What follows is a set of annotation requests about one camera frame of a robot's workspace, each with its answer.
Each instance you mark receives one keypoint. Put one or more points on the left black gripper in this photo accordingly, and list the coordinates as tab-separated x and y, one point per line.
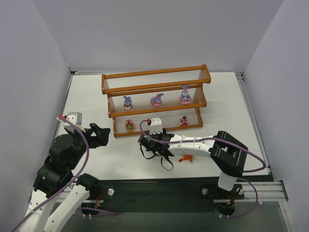
91	136

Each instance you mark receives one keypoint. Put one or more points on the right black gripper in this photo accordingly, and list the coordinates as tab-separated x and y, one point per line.
149	145

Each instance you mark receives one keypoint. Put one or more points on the pink bear holding strawberry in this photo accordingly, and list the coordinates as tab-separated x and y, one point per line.
129	125

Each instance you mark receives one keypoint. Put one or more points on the orange fish toy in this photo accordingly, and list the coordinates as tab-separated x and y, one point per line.
186	157

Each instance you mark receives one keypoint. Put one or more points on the pink bear strawberry cake toy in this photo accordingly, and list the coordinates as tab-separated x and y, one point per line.
183	121

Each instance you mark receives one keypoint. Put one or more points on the purple bunny holding strawberry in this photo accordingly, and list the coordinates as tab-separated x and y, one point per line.
128	105

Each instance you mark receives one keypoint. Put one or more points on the purple bunny donut toy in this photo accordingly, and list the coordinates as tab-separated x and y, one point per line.
156	101

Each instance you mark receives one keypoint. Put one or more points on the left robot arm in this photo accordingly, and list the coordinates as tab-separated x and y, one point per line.
57	192

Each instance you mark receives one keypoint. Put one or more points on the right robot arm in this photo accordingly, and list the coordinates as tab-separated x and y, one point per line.
226	151

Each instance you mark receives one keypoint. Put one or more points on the wooden three-tier shelf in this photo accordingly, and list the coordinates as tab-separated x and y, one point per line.
174	95

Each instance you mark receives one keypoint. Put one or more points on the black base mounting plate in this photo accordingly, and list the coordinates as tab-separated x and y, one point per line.
174	195

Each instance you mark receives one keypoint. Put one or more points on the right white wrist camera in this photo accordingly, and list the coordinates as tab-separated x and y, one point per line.
155	126

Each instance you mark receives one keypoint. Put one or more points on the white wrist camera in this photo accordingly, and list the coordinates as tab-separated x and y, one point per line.
73	117
155	126

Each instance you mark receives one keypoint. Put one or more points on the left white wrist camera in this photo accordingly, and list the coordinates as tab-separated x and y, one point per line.
73	117

